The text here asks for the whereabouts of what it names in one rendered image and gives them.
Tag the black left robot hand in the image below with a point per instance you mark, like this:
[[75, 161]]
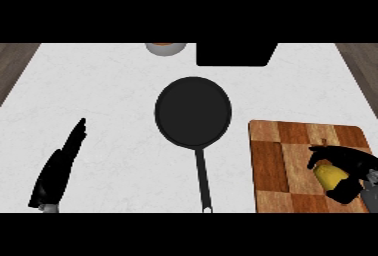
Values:
[[57, 170]]

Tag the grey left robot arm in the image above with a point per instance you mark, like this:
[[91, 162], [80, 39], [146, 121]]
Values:
[[49, 208]]

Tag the black appliance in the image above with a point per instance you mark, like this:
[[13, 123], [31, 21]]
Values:
[[235, 54]]

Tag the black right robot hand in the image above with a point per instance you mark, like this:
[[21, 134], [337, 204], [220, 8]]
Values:
[[351, 160]]

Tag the black frying pan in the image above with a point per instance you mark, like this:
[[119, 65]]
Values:
[[192, 113]]

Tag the yellow lemon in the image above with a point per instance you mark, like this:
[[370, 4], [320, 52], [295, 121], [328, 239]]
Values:
[[329, 176]]

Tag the grey bowl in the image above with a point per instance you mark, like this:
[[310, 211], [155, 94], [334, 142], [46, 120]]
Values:
[[165, 49]]

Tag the checkered wooden cutting board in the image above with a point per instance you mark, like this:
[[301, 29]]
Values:
[[289, 166]]

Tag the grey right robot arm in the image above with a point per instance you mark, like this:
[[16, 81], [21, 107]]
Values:
[[369, 196]]

